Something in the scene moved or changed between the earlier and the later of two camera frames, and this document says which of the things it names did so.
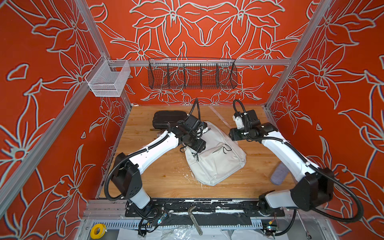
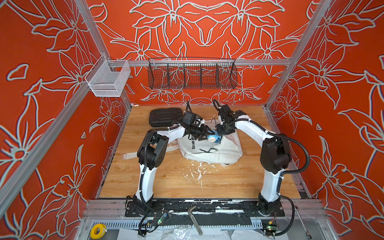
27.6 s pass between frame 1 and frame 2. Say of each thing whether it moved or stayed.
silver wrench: stayed
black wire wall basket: stayed
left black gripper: moved
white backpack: moved
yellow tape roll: stayed
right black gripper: moved
